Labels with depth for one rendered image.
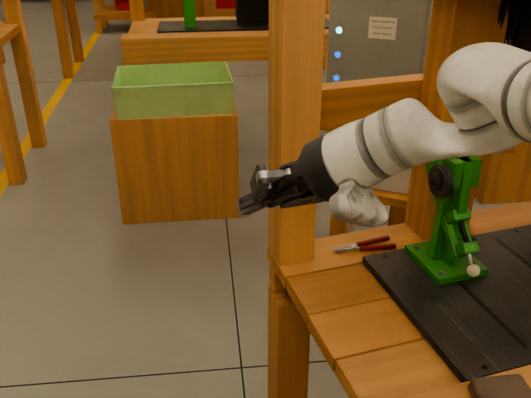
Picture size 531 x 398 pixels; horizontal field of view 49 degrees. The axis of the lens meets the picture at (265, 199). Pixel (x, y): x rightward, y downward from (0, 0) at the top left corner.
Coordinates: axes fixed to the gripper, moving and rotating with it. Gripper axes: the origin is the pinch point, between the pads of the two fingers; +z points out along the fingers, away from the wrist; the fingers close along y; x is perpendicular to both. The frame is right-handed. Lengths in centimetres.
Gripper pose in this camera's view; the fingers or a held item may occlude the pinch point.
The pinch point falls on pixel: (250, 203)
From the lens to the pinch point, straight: 74.9
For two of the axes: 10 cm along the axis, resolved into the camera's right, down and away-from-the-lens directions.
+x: 1.5, 9.3, -3.3
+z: -7.4, 3.3, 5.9
